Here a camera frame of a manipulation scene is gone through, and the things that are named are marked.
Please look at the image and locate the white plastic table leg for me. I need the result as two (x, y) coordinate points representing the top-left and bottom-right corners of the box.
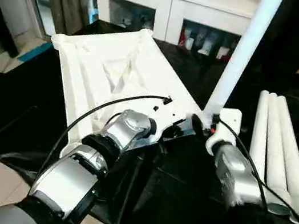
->
(244, 90), (280, 181)
(249, 93), (299, 208)
(200, 0), (284, 135)
(256, 95), (299, 224)

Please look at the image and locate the white plastic table top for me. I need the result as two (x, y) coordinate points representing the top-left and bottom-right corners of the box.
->
(31, 13), (223, 182)

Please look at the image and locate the black mat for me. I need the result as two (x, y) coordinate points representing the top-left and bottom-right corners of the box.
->
(0, 3), (299, 224)

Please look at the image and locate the red bottle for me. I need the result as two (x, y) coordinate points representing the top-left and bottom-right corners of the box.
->
(178, 27), (188, 47)

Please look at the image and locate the teal floor strip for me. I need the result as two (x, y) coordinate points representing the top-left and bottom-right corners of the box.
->
(16, 37), (54, 66)

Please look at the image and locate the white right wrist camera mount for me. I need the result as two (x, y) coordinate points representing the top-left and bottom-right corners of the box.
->
(204, 105), (244, 160)

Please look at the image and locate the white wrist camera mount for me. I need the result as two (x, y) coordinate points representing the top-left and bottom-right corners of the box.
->
(144, 100), (189, 148)
(204, 105), (244, 160)

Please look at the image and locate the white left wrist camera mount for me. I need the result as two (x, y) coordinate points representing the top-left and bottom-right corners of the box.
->
(144, 100), (189, 148)

